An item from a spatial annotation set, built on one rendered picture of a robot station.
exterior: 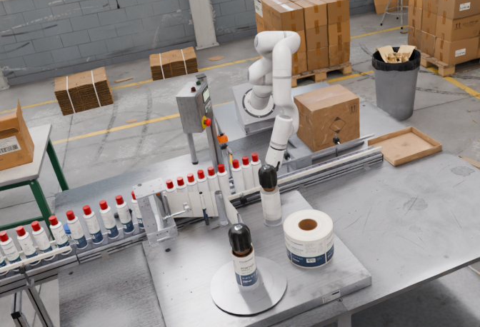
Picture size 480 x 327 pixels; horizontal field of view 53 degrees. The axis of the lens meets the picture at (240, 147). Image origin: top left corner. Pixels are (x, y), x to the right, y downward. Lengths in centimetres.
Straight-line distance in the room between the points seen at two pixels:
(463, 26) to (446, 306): 362
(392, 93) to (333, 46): 135
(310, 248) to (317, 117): 97
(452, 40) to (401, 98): 121
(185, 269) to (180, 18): 587
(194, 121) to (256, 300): 84
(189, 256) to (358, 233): 76
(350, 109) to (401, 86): 199
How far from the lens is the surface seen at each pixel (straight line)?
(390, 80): 472
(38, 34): 775
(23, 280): 248
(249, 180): 243
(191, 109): 220
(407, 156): 274
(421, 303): 284
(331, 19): 579
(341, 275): 201
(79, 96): 626
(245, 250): 185
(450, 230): 233
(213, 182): 237
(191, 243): 225
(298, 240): 195
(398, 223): 233
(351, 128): 286
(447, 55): 585
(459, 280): 298
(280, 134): 237
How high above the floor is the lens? 231
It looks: 30 degrees down
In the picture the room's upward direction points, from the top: 9 degrees counter-clockwise
